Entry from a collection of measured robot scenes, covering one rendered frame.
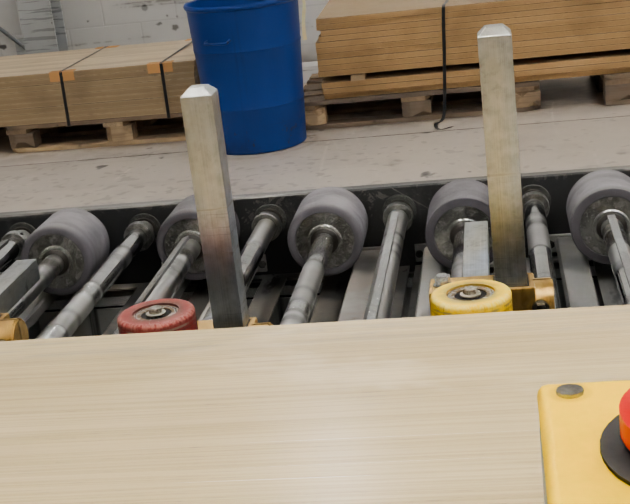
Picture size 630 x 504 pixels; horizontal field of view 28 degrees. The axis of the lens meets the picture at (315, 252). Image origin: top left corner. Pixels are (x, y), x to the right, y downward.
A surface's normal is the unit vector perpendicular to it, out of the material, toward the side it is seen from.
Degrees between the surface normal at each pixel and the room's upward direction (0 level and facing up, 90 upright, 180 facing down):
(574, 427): 0
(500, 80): 90
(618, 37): 90
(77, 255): 90
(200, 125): 90
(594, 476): 0
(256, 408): 0
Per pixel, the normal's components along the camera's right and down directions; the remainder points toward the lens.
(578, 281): -0.11, -0.94
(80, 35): -0.12, 0.32
